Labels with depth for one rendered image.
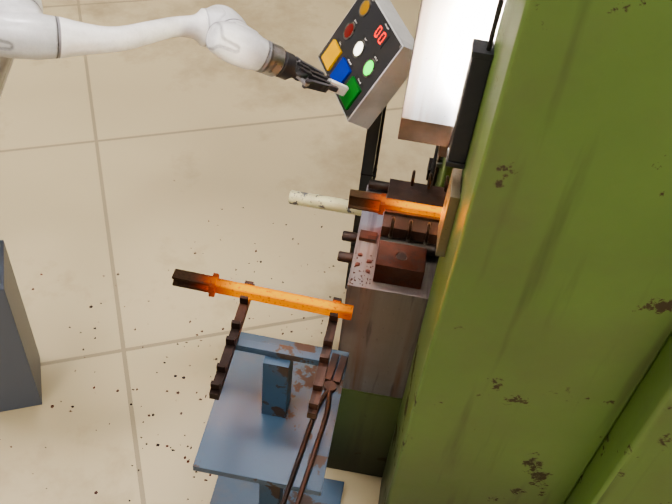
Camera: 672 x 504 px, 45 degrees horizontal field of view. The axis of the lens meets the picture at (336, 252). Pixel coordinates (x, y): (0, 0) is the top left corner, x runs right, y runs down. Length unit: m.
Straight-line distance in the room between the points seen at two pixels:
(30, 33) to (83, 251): 1.45
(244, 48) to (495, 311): 1.01
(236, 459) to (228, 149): 2.09
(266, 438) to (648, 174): 1.07
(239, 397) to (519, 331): 0.74
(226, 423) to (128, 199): 1.74
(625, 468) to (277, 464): 0.77
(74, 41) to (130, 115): 1.92
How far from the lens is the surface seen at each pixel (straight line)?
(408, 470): 2.13
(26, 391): 2.87
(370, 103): 2.37
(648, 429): 1.75
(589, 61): 1.24
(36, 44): 2.07
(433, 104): 1.72
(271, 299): 1.86
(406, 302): 2.00
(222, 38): 2.17
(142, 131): 3.89
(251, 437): 1.96
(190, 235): 3.37
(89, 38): 2.10
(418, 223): 2.05
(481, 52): 1.47
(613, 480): 1.92
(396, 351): 2.16
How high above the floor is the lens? 2.40
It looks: 46 degrees down
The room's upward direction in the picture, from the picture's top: 7 degrees clockwise
